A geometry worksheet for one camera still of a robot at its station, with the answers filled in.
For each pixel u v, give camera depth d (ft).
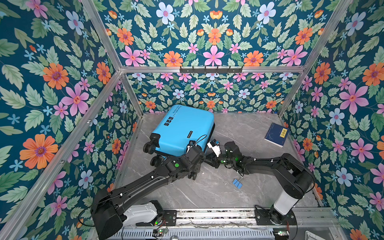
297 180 1.58
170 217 2.41
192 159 1.85
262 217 2.41
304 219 2.43
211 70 3.03
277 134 3.45
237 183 2.75
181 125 2.90
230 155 2.39
